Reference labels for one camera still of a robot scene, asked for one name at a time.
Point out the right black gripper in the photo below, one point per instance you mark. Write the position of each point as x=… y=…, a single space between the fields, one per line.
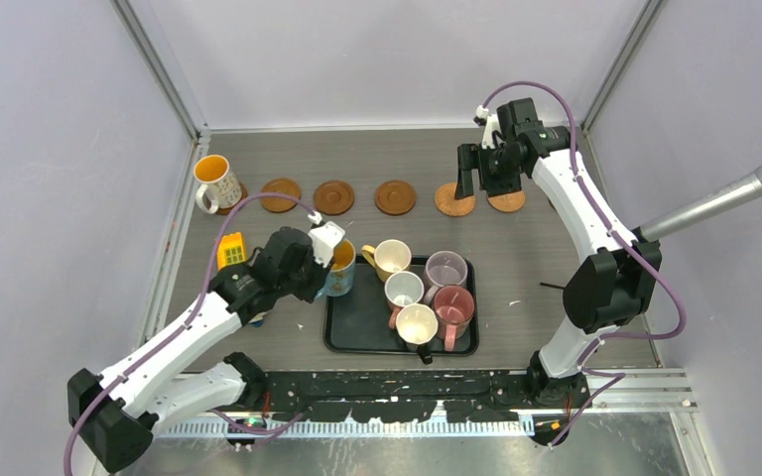
x=471 y=156

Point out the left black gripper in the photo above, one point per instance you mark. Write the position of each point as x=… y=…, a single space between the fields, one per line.
x=308 y=292

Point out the woven rattan coaster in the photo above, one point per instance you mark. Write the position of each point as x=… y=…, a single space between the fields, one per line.
x=449 y=205
x=509 y=202

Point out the blue mug orange inside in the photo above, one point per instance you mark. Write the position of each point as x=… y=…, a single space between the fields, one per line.
x=339 y=280

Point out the brown wooden coaster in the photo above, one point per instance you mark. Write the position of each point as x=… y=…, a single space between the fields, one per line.
x=284 y=187
x=227 y=210
x=395 y=197

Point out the dark wooden coaster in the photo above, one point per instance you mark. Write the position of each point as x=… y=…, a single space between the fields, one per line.
x=334 y=197

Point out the white mug orange inside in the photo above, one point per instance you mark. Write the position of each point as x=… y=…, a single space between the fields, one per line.
x=218 y=184

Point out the cream mug yellow handle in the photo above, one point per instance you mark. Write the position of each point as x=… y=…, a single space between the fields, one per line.
x=387 y=258

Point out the lilac mug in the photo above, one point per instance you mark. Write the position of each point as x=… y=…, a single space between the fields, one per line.
x=442 y=269

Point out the white mug pink handle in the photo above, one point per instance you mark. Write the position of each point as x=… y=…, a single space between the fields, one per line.
x=401 y=289

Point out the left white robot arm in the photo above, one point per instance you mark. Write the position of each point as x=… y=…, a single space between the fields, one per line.
x=118 y=412

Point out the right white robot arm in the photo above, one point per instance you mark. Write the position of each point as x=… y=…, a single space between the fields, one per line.
x=613 y=282

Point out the black serving tray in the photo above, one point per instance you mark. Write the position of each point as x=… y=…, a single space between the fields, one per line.
x=358 y=321

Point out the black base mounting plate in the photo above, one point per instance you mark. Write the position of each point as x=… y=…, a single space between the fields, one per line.
x=403 y=396

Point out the silver microphone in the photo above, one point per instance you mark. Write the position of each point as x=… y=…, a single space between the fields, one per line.
x=732 y=195

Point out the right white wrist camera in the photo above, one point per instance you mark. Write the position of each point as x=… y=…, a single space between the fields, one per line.
x=490 y=125

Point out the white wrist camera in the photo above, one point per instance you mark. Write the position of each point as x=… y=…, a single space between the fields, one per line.
x=325 y=236
x=490 y=125

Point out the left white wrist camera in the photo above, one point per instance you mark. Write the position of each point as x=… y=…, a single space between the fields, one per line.
x=325 y=236

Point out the white mug black handle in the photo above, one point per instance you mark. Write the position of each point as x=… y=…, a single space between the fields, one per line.
x=416 y=325

